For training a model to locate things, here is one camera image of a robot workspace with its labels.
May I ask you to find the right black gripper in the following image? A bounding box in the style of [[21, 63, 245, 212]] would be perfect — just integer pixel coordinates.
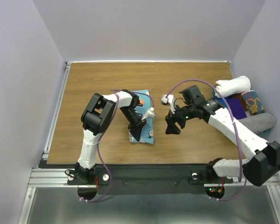
[[165, 102, 195, 134]]

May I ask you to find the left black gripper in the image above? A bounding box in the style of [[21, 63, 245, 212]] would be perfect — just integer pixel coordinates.
[[120, 106, 147, 142]]

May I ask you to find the blue polka dot towel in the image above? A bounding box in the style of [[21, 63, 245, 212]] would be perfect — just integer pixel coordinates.
[[129, 90, 154, 144]]

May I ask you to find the yellow and blue cartoon towel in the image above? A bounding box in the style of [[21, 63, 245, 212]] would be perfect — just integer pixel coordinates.
[[241, 90, 265, 115]]

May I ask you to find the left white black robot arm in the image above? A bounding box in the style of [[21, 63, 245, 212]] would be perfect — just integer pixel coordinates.
[[75, 90, 147, 184]]

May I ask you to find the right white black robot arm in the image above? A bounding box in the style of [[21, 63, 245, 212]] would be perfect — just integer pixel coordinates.
[[161, 85, 280, 187]]

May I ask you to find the blue rolled towel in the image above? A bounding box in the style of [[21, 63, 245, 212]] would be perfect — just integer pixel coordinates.
[[215, 96, 229, 107]]

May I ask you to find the white rolled towel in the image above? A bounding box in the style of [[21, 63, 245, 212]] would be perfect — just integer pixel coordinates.
[[215, 76, 251, 98]]

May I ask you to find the purple rolled towel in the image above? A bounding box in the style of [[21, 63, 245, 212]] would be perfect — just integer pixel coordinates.
[[227, 98, 247, 120]]

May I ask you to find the grey rolled towel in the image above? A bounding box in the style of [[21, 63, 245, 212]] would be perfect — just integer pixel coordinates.
[[239, 113, 276, 134]]

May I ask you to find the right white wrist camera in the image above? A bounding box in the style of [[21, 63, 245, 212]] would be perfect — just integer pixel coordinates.
[[161, 94, 175, 114]]

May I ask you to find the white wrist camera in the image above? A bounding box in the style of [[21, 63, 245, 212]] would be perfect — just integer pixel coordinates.
[[142, 107, 155, 119], [161, 94, 175, 114]]

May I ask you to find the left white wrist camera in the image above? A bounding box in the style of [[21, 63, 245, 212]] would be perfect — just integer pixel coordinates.
[[142, 107, 155, 119]]

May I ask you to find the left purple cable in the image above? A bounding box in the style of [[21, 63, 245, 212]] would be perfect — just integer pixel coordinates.
[[78, 89, 155, 203]]

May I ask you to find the purple cable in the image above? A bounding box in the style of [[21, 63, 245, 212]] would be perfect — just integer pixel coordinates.
[[78, 89, 155, 203], [162, 79, 248, 202]]

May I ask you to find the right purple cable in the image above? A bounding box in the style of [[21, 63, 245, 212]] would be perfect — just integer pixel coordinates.
[[162, 79, 248, 202]]

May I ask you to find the black mounting base plate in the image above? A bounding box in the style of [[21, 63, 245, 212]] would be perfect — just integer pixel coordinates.
[[38, 164, 234, 196]]

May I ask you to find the aluminium extrusion frame rail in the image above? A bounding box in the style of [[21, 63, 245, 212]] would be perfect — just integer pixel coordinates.
[[20, 61, 280, 224]]

